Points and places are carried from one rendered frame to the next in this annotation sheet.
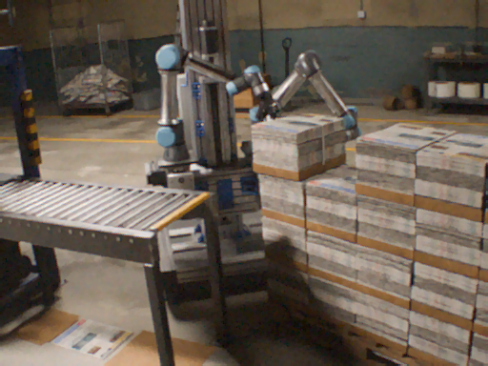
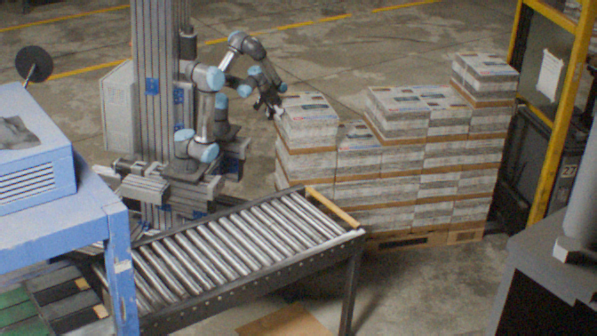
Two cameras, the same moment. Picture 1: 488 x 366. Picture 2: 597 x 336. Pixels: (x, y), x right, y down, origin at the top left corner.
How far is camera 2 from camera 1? 3.57 m
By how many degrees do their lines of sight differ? 60
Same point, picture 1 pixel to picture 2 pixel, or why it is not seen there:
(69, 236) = (297, 269)
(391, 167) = (412, 124)
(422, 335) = (423, 216)
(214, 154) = not seen: hidden behind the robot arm
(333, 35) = not seen: outside the picture
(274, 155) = (313, 139)
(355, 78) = not seen: outside the picture
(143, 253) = (358, 245)
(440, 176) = (445, 122)
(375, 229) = (394, 164)
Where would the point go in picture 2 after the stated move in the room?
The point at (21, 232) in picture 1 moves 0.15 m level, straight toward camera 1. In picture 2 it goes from (242, 295) to (275, 298)
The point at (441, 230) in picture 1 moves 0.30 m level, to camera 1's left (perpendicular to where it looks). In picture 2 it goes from (441, 151) to (426, 172)
